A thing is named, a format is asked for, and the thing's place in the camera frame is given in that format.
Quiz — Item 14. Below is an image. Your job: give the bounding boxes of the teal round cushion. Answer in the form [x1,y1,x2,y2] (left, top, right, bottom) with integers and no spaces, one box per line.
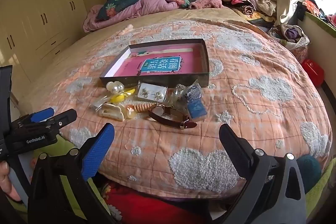
[297,154,322,194]

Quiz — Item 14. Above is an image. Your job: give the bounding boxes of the orange checked blanket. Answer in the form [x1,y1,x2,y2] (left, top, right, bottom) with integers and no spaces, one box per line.
[34,20,332,198]

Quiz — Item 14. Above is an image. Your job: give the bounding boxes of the pile of clothes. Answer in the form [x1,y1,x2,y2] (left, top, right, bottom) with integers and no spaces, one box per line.
[220,0,279,23]

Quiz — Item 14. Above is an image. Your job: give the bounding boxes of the pink book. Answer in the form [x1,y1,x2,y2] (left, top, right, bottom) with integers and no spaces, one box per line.
[113,49,202,77]

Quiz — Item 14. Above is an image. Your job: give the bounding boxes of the small clear plastic bag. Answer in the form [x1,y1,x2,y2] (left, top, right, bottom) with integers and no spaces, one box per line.
[89,99,108,110]

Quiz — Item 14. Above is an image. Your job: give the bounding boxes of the shallow cardboard box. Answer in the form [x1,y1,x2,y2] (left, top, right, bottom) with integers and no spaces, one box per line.
[99,38,210,88]

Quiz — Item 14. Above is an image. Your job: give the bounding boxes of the cream claw hair clip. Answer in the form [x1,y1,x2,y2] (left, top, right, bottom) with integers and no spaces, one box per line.
[98,103,126,122]

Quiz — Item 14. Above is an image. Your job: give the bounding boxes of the bagged yellow ornament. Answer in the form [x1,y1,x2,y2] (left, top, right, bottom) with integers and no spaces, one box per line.
[110,88,136,104]

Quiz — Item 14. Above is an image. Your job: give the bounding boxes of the orange spiral hair tie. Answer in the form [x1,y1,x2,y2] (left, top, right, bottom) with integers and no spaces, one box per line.
[126,101,151,118]

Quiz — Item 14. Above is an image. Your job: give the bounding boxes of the earring card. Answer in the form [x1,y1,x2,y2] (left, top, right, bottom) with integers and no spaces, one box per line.
[136,82,168,103]

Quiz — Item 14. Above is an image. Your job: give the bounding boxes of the dark maroon hair clip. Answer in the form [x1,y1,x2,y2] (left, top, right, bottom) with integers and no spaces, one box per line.
[148,104,198,130]

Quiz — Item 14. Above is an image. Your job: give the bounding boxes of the bag of clothes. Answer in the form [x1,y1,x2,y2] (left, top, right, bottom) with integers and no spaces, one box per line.
[268,25,310,56]

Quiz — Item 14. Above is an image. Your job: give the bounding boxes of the pink fuzzy garment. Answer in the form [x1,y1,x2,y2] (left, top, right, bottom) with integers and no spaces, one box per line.
[189,0,224,10]

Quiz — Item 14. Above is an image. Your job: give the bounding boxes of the clothes on window sill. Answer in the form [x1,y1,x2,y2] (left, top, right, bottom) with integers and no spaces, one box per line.
[297,0,336,38]

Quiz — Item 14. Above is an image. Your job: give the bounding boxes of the cream wardrobe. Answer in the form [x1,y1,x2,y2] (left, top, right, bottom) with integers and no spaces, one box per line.
[0,0,88,83]

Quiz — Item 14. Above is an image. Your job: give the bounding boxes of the person's left hand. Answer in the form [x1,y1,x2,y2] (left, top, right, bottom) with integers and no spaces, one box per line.
[0,161,22,202]

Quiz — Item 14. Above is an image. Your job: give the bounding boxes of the bagged dark blue ornament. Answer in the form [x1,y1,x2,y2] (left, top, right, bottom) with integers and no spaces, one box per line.
[184,84,204,104]

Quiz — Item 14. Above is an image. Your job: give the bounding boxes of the pearl hair clip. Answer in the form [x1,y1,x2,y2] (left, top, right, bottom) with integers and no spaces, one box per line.
[106,80,124,95]

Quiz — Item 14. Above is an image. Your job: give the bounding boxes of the pink quilt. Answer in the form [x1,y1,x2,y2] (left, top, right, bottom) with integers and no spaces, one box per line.
[83,0,181,32]

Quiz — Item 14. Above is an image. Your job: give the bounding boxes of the red box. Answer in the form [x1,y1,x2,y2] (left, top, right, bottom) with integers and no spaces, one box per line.
[301,59,325,87]

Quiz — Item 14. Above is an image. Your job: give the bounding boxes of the dark floral pillow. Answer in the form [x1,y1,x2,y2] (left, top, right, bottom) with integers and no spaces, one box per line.
[96,0,191,20]

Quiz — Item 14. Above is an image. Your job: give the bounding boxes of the clear bag with tassel ornament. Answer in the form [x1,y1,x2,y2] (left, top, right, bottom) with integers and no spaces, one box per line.
[168,84,188,107]

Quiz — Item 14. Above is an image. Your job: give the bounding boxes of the small blue box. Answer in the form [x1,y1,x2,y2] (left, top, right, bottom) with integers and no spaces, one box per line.
[187,101,206,119]

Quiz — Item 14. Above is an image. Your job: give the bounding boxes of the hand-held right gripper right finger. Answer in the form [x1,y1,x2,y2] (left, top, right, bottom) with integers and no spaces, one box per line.
[211,123,307,224]

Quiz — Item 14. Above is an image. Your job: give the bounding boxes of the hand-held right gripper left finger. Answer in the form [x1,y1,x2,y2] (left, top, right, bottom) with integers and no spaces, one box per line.
[28,123,117,224]

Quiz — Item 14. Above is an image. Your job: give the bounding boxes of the red floral cloth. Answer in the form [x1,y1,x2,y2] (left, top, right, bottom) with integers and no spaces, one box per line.
[100,179,213,224]

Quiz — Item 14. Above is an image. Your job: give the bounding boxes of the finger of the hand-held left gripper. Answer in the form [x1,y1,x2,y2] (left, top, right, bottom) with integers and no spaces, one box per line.
[9,107,55,125]
[39,109,78,133]

